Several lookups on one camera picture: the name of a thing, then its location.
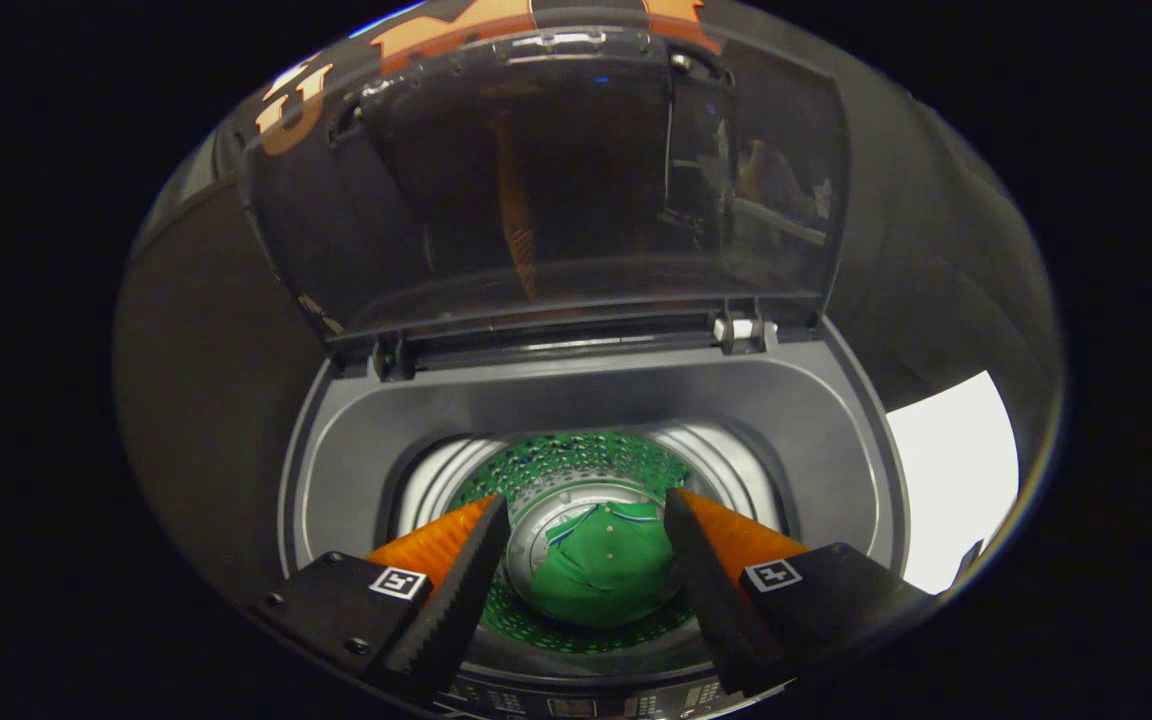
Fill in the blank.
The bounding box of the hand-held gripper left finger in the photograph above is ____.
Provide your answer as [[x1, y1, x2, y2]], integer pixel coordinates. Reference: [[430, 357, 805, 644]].
[[254, 495, 512, 701]]

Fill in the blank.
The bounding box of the white board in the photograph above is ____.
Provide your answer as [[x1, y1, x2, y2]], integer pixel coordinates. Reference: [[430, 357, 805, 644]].
[[884, 370, 1020, 596]]

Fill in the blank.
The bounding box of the dark washing machine lid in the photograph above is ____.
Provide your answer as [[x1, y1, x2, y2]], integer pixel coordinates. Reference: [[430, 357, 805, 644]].
[[241, 28, 849, 346]]

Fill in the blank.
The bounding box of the green polo shirt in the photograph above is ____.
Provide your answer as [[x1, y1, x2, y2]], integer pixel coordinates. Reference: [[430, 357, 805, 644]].
[[526, 503, 682, 629]]

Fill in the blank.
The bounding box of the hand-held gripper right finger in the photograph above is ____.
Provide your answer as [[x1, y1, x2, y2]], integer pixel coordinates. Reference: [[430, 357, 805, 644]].
[[663, 488, 937, 698]]

